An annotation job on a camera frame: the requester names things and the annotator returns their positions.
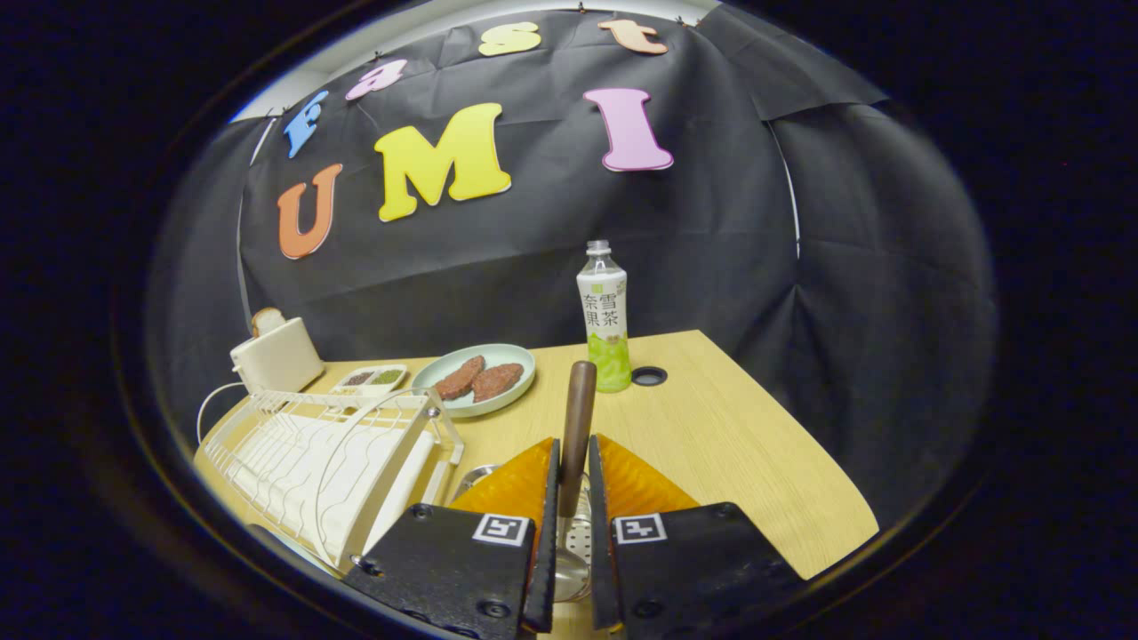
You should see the black backdrop cloth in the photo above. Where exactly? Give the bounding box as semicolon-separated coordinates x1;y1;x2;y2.
147;9;997;525

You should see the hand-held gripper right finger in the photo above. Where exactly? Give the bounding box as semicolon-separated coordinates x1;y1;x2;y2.
587;433;805;640

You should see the white wire dish rack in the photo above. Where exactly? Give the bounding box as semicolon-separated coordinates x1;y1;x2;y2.
196;382;465;574

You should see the white toaster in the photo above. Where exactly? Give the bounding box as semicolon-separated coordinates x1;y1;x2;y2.
229;317;325;395

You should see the clear mesh cutlery basket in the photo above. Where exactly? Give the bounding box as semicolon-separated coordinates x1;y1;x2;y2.
452;462;595;588

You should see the white divided condiment tray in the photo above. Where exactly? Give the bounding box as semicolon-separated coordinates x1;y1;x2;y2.
329;364;409;397

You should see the brown meat patty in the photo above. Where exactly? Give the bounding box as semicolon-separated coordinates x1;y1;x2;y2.
434;356;486;402
470;363;525;404

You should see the wooden handled metal spoon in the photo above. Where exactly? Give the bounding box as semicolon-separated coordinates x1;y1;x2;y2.
551;360;598;605

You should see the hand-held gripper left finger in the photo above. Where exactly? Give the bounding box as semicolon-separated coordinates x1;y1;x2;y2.
341;436;562;640

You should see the round pale green dish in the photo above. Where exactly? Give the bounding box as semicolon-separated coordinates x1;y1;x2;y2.
411;343;537;419

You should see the green tea bottle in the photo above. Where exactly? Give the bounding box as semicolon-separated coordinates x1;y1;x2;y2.
576;240;633;394

